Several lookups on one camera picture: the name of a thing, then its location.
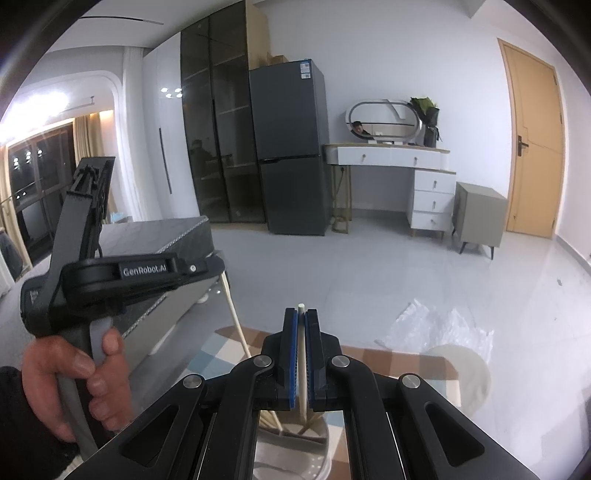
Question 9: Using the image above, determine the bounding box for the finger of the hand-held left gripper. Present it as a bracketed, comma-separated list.
[43, 156, 117, 288]

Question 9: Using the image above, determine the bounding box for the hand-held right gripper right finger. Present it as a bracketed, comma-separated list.
[307, 309, 537, 480]

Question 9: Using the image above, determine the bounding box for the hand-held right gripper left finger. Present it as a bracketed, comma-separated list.
[85, 308, 297, 480]

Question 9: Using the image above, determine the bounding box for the cream chopstick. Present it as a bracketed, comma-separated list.
[297, 302, 309, 428]

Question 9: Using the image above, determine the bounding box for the wooden chopstick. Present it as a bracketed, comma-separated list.
[222, 272, 284, 437]
[300, 412, 326, 435]

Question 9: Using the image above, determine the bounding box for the grey cylindrical utensil holder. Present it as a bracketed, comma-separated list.
[255, 408, 332, 480]

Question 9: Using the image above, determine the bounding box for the person's left forearm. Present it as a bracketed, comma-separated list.
[0, 364, 88, 480]

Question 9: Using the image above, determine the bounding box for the person's left hand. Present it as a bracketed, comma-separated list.
[21, 330, 133, 444]

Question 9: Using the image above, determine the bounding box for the grey quilted mattress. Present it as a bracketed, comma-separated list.
[95, 216, 227, 370]

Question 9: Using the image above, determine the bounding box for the dark window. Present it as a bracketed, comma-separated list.
[0, 122, 78, 282]

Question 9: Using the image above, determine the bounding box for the plaid tablecloth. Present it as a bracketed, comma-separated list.
[182, 325, 467, 480]

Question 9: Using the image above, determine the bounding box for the beige curtain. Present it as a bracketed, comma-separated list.
[74, 111, 110, 162]

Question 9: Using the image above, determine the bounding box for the white sheer curtain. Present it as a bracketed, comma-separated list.
[121, 46, 148, 222]

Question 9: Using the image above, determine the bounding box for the white wardrobe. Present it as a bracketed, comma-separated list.
[142, 32, 204, 223]

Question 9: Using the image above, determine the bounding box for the clear plastic sheet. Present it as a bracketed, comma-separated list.
[375, 299, 496, 358]

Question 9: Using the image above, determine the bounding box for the cream round stool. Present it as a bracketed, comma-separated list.
[419, 344, 492, 418]

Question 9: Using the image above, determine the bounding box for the dark glass cabinet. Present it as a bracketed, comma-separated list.
[179, 1, 269, 225]

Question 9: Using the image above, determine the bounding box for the dark grey refrigerator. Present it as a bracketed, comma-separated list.
[249, 58, 328, 237]

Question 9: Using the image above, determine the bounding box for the white dressing table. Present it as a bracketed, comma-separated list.
[322, 143, 458, 241]

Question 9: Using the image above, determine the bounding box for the grey nightstand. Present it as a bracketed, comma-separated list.
[451, 181, 509, 260]

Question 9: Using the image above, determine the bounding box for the oval vanity mirror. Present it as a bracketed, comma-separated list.
[346, 99, 424, 145]

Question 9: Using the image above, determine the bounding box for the wooden door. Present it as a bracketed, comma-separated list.
[498, 39, 567, 240]

